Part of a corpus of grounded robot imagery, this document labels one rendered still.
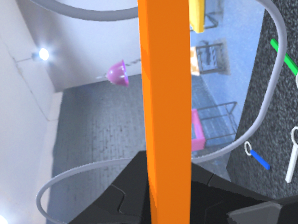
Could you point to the white loop with straight handle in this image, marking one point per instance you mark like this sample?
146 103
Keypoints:
293 159

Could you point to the orange handle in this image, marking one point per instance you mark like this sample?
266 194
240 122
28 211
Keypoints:
165 60

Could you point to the white loop with green handle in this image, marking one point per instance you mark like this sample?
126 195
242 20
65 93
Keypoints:
288 60

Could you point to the white hoop with blue handle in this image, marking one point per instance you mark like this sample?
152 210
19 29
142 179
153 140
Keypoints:
267 166

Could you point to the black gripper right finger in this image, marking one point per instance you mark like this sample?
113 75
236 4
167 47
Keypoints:
214 200

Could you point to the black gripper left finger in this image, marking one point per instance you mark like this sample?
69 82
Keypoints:
125 201

